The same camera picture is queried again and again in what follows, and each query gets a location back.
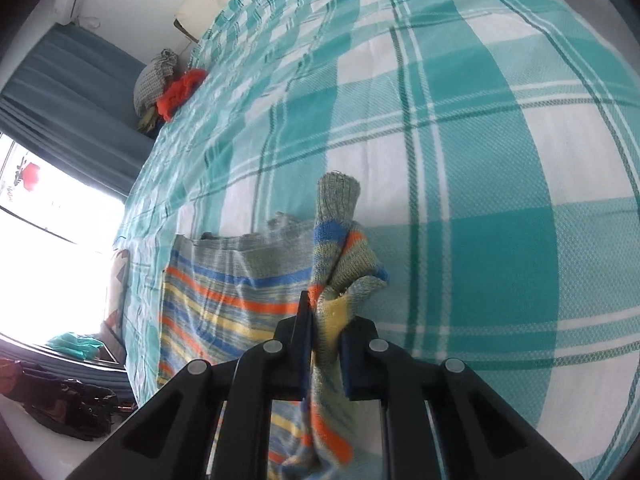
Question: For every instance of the teal crumpled cloth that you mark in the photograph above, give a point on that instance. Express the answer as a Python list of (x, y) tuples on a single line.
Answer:
[(75, 346)]

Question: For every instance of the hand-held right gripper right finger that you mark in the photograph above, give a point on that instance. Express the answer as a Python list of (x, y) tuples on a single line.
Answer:
[(357, 370)]

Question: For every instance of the teal curtain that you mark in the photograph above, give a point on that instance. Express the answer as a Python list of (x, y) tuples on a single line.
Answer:
[(75, 85)]

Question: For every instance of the grey checked cloth bundle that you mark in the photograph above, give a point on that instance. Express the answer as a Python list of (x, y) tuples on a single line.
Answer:
[(152, 80)]

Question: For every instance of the striped knit sweater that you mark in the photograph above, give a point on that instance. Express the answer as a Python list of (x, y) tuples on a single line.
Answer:
[(215, 300)]

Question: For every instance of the dark clothes pile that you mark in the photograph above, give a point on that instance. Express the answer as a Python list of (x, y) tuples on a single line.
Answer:
[(55, 395)]

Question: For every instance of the orange cloth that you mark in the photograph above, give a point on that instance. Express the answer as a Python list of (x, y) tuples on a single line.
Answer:
[(175, 92)]

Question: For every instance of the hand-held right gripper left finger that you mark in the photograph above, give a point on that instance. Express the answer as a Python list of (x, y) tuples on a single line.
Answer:
[(302, 360)]

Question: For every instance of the cream headboard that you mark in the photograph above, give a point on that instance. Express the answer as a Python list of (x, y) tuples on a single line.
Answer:
[(210, 5)]

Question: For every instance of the teal plaid blanket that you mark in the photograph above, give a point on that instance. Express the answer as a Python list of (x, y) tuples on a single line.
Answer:
[(450, 160)]

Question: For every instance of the window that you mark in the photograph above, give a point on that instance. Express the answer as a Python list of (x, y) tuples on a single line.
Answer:
[(55, 240)]

